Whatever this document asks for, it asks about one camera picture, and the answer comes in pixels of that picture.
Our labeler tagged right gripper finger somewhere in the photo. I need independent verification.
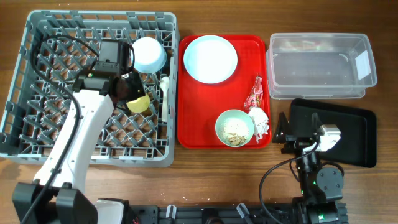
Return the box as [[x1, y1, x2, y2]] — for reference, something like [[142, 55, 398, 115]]
[[312, 113, 323, 136], [272, 112, 292, 144]]

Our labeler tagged yellow plastic cup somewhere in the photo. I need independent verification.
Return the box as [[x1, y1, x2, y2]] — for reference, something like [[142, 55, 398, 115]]
[[126, 95, 150, 113]]

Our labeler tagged small light blue bowl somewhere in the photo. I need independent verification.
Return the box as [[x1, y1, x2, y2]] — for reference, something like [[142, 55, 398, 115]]
[[131, 37, 167, 73]]

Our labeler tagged red snack wrapper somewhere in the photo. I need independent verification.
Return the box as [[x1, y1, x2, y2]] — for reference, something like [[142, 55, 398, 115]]
[[244, 76, 264, 110]]

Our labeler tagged white plastic spoon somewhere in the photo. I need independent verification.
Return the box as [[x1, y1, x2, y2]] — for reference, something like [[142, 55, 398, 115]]
[[159, 77, 170, 123]]

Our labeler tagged large light blue plate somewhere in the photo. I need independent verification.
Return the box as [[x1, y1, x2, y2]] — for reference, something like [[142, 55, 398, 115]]
[[183, 35, 238, 84]]

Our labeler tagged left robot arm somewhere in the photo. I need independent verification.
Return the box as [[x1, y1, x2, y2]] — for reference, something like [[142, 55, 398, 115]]
[[12, 40, 146, 223]]

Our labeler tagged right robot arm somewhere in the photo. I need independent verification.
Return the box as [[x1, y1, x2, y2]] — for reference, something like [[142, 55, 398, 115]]
[[272, 113, 348, 223]]

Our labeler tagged grey dishwasher rack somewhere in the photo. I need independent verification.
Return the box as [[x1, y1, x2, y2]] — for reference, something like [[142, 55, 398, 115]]
[[1, 10, 180, 167]]

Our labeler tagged crumpled white napkin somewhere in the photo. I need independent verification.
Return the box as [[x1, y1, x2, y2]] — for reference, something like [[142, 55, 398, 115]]
[[248, 107, 269, 143]]

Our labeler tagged black plastic tray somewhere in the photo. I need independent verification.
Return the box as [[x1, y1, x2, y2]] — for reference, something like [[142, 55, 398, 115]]
[[289, 98, 377, 168]]

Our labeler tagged green bowl with food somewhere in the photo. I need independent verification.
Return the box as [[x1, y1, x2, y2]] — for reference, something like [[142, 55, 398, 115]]
[[215, 109, 254, 147]]

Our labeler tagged clear plastic bin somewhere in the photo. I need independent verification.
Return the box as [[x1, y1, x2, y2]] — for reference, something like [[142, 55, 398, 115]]
[[266, 33, 377, 100]]

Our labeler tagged red plastic tray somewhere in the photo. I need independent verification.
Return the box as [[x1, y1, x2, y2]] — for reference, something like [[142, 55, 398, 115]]
[[176, 34, 271, 149]]

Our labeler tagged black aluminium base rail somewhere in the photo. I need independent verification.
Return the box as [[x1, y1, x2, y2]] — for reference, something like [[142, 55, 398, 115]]
[[124, 203, 348, 224]]

